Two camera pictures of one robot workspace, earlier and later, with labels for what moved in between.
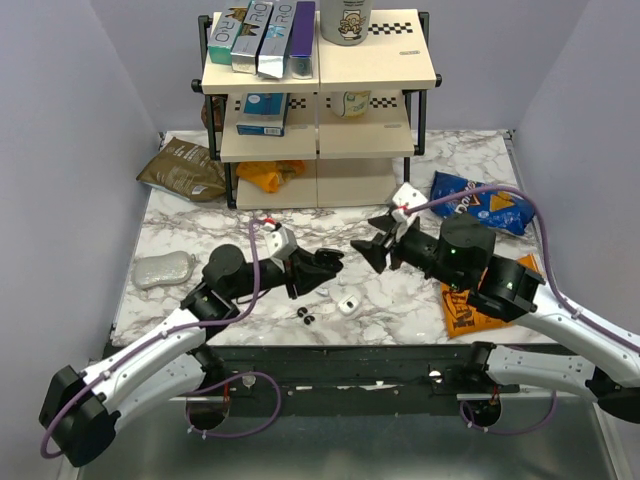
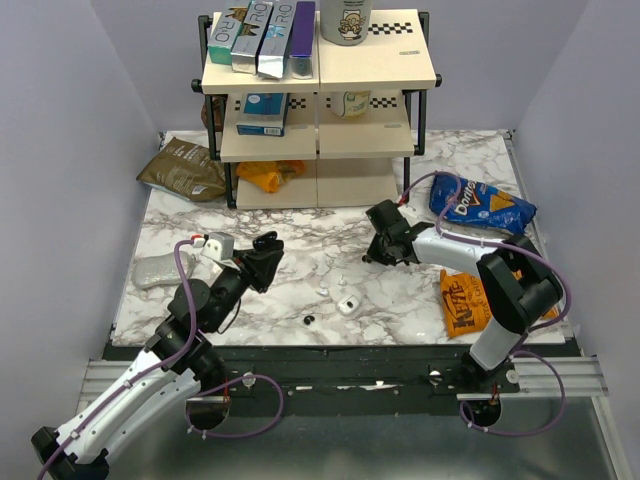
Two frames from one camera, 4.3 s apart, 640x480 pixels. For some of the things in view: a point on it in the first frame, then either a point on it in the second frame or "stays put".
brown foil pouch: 186,170 stays put
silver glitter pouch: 175,267 stays put
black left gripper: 304,271 -> 256,268
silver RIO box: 244,54 stays put
